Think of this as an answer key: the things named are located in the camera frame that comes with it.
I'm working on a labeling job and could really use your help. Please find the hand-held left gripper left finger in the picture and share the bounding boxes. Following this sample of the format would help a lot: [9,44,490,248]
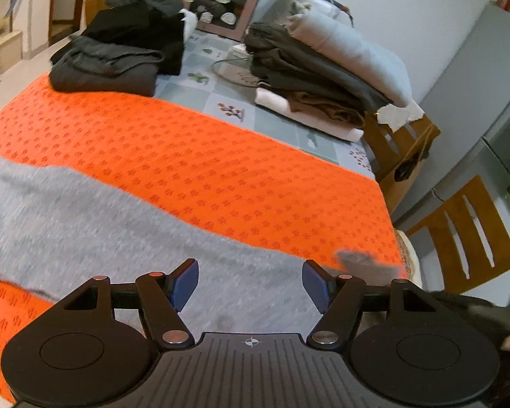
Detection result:
[63,258,199,349]

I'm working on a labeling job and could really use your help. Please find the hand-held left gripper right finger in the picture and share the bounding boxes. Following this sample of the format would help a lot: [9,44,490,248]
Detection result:
[302,259,430,349]

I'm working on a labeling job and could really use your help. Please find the light grey sweater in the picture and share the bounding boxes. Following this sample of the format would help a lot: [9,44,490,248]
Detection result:
[0,155,404,336]

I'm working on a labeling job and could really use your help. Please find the patterned seat cushion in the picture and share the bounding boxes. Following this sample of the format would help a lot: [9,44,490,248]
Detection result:
[394,229,419,283]

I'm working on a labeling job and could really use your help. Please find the wooden chair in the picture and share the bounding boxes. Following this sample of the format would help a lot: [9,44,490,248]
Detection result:
[406,174,510,296]
[363,102,442,215]

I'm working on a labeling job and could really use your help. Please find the orange flower-print mat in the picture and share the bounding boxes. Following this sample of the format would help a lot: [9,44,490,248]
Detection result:
[0,72,409,404]

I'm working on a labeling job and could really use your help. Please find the brown folded garment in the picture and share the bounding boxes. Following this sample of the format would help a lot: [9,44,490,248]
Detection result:
[280,89,366,130]

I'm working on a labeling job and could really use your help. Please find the white folded garment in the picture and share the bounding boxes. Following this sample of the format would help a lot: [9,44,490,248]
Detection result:
[255,87,365,142]

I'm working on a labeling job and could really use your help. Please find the green patterned tablecloth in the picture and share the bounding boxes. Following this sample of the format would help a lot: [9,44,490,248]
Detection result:
[153,30,377,179]

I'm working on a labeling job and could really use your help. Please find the dark grey folded garment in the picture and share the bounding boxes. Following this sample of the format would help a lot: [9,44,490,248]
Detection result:
[49,36,166,96]

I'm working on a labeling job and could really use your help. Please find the dark grey folded pants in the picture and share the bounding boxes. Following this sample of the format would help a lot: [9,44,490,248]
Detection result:
[243,21,394,113]

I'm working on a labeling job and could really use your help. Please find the grey refrigerator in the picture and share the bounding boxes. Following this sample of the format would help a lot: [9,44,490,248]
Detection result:
[391,4,510,273]

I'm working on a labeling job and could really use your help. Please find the white cloth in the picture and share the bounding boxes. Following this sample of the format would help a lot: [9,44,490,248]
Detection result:
[181,6,198,37]

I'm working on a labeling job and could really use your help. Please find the small black folded garment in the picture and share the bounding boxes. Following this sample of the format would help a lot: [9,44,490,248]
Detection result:
[84,4,185,52]

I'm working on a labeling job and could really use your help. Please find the stickered water dispenser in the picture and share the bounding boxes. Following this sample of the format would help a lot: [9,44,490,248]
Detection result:
[183,0,275,42]

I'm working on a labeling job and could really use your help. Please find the cream low cabinet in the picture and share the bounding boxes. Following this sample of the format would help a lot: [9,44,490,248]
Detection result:
[0,30,24,77]

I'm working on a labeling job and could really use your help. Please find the grey cable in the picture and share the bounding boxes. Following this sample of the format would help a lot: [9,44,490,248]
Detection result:
[211,55,256,88]

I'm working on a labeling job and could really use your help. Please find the brown door frame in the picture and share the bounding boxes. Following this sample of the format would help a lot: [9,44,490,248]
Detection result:
[47,0,92,47]

